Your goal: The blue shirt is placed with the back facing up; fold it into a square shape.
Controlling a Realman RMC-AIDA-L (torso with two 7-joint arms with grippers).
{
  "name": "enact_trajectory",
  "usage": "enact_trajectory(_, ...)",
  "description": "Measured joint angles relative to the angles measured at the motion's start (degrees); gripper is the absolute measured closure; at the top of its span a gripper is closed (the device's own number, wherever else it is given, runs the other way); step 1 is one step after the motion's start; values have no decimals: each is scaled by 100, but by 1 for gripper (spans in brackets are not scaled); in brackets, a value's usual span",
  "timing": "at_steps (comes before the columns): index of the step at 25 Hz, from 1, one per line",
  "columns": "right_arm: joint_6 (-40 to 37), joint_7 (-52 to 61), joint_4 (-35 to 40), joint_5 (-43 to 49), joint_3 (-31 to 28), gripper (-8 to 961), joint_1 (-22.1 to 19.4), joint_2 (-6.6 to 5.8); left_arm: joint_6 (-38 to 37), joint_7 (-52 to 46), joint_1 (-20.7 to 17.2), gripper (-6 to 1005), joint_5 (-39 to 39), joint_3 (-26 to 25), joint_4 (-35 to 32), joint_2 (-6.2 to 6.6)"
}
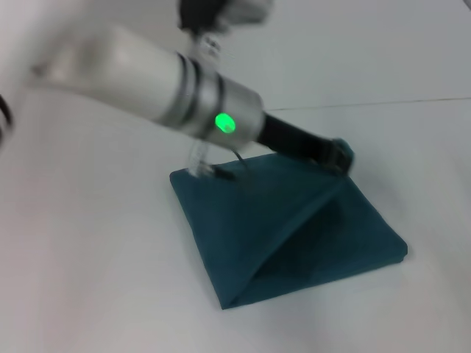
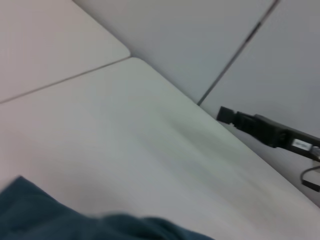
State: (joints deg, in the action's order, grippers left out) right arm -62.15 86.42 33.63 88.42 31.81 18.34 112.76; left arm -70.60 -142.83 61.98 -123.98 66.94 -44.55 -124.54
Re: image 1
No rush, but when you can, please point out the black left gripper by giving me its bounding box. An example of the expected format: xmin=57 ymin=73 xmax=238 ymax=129
xmin=253 ymin=113 xmax=356 ymax=174

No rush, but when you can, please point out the teal blue t-shirt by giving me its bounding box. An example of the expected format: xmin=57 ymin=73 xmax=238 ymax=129
xmin=169 ymin=138 xmax=408 ymax=313

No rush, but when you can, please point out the thin left gripper cable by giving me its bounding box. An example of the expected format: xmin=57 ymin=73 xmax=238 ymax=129
xmin=187 ymin=139 xmax=255 ymax=196

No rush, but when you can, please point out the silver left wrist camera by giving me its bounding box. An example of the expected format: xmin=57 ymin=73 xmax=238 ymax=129
xmin=176 ymin=0 xmax=277 ymax=36

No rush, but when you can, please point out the black cable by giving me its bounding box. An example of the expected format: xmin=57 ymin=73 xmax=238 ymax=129
xmin=0 ymin=93 xmax=15 ymax=146

